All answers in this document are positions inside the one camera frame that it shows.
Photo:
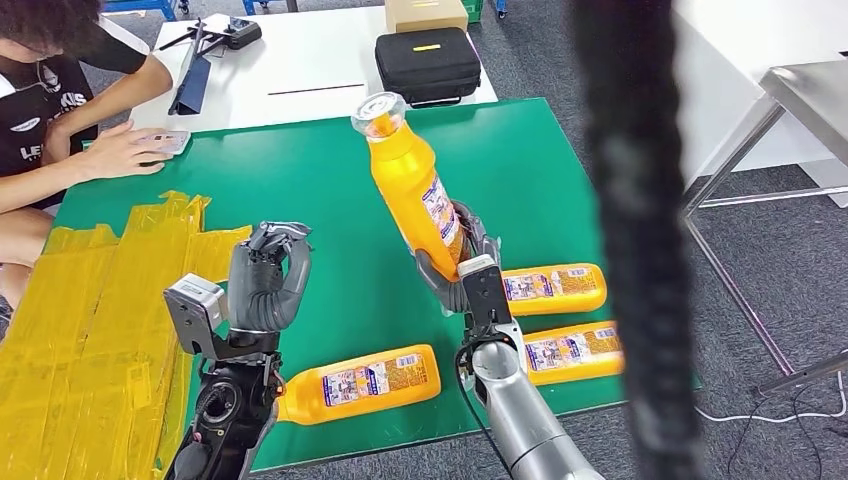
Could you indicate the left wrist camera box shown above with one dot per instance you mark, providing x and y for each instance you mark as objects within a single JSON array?
[{"x": 195, "y": 308}]

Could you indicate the thin black rod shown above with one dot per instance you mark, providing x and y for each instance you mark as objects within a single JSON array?
[{"x": 314, "y": 89}]

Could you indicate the black zippered carrying case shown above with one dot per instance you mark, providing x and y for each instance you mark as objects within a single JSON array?
[{"x": 427, "y": 66}]

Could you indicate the white table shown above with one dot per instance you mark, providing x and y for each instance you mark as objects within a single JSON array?
[{"x": 298, "y": 60}]

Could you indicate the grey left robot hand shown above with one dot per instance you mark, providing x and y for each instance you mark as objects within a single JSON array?
[{"x": 262, "y": 295}]

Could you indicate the brown cardboard box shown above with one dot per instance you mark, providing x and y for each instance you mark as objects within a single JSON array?
[{"x": 424, "y": 14}]

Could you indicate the green plastic crate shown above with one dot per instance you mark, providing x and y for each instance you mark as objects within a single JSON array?
[{"x": 472, "y": 8}]

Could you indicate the green table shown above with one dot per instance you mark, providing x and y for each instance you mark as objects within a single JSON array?
[{"x": 298, "y": 199}]

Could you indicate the person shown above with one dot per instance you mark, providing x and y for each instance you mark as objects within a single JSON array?
[{"x": 33, "y": 106}]

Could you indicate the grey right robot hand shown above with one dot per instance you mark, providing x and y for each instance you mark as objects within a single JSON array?
[{"x": 440, "y": 295}]

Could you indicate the person's left forearm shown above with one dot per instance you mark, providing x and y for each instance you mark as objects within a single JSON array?
[{"x": 116, "y": 99}]

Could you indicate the black remote controller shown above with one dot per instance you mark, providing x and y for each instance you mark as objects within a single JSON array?
[{"x": 240, "y": 32}]

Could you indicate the blue metal frame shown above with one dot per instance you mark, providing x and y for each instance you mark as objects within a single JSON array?
[
  {"x": 132, "y": 5},
  {"x": 250, "y": 5}
]

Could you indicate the white partition panel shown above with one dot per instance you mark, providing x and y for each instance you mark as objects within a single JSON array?
[{"x": 729, "y": 66}]

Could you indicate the stainless steel table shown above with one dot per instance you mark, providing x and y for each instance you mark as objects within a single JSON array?
[{"x": 815, "y": 93}]

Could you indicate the person's right hand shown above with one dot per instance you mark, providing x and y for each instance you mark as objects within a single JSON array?
[{"x": 126, "y": 149}]

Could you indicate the orange detergent bottle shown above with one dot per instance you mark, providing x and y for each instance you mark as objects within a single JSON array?
[
  {"x": 404, "y": 179},
  {"x": 563, "y": 288},
  {"x": 358, "y": 384},
  {"x": 576, "y": 351}
]

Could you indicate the person's right forearm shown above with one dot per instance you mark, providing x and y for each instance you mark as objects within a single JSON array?
[{"x": 33, "y": 189}]

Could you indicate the person's left hand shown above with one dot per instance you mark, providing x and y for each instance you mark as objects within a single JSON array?
[{"x": 56, "y": 142}]

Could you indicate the yellow taped plastic sheet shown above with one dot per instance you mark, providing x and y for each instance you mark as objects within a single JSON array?
[{"x": 79, "y": 318}]

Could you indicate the dark blue tablet cover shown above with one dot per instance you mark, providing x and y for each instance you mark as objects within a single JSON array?
[{"x": 192, "y": 86}]

